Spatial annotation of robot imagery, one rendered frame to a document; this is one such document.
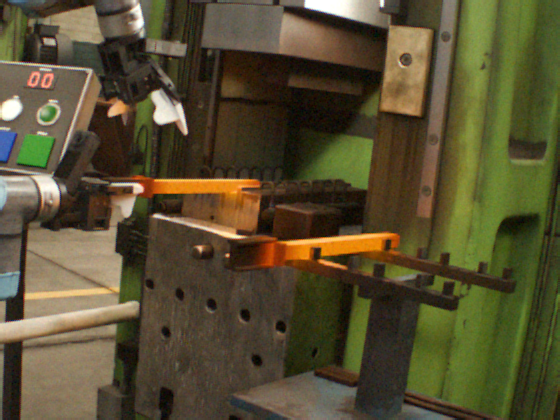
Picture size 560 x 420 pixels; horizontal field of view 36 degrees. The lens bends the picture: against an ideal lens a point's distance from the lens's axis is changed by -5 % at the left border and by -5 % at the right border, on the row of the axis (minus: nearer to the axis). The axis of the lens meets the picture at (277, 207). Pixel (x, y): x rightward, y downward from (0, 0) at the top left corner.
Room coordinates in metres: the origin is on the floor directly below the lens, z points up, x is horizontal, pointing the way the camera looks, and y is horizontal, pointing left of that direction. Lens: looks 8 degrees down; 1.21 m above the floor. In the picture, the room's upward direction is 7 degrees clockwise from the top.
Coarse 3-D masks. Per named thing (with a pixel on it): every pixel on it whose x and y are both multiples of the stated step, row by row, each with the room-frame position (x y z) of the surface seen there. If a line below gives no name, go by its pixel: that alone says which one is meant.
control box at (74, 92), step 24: (0, 72) 2.02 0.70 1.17; (24, 72) 2.01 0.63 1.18; (48, 72) 2.00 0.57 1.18; (72, 72) 2.00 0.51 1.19; (0, 96) 1.99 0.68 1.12; (24, 96) 1.98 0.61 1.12; (48, 96) 1.97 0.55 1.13; (72, 96) 1.96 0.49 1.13; (96, 96) 2.04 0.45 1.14; (0, 120) 1.95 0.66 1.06; (24, 120) 1.94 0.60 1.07; (72, 120) 1.93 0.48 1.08; (0, 168) 1.89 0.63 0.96; (24, 168) 1.88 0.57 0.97; (48, 168) 1.87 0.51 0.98
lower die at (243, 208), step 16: (240, 192) 1.76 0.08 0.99; (256, 192) 1.76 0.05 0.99; (304, 192) 1.86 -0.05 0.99; (320, 192) 1.90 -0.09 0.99; (336, 192) 1.96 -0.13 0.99; (352, 192) 2.01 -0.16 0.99; (192, 208) 1.83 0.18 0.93; (208, 208) 1.80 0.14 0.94; (224, 208) 1.78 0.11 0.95; (240, 208) 1.75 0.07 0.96; (256, 208) 1.73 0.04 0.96; (224, 224) 1.78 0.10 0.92; (240, 224) 1.75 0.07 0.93; (256, 224) 1.73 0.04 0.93; (272, 224) 1.77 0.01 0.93
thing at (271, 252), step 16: (240, 240) 1.27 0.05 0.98; (256, 240) 1.29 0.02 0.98; (272, 240) 1.31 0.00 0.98; (304, 240) 1.40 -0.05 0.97; (320, 240) 1.42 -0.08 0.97; (336, 240) 1.44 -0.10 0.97; (352, 240) 1.46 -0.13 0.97; (368, 240) 1.50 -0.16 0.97; (240, 256) 1.27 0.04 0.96; (256, 256) 1.29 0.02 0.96; (272, 256) 1.32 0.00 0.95; (288, 256) 1.34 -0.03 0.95; (304, 256) 1.37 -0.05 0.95
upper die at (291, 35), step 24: (216, 24) 1.82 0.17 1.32; (240, 24) 1.79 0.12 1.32; (264, 24) 1.75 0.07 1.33; (288, 24) 1.75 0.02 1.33; (312, 24) 1.81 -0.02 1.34; (336, 24) 1.89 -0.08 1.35; (216, 48) 1.83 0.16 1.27; (240, 48) 1.78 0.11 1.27; (264, 48) 1.75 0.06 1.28; (288, 48) 1.76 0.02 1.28; (312, 48) 1.82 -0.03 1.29; (336, 48) 1.90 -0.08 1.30; (360, 48) 1.98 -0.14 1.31
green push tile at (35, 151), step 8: (32, 136) 1.91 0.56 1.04; (40, 136) 1.91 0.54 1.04; (24, 144) 1.90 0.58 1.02; (32, 144) 1.90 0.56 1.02; (40, 144) 1.90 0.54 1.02; (48, 144) 1.90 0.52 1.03; (24, 152) 1.89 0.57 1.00; (32, 152) 1.89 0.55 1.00; (40, 152) 1.89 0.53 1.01; (48, 152) 1.88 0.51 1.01; (24, 160) 1.88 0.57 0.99; (32, 160) 1.88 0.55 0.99; (40, 160) 1.88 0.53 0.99; (48, 160) 1.88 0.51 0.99
